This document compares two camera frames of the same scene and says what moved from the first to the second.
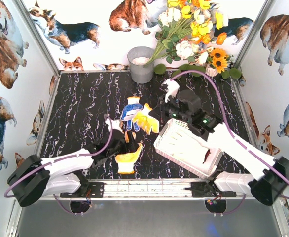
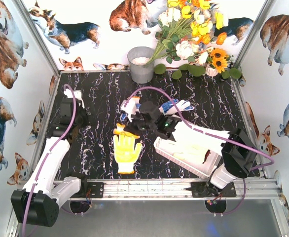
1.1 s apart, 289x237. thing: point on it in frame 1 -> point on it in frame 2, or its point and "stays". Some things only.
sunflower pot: x=218 y=61 stays
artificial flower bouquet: x=188 y=28 stays
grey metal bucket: x=137 y=56 stays
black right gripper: x=162 y=111 -> x=133 y=122
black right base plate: x=205 y=189 stays
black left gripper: x=121 y=143 -> x=73 y=108
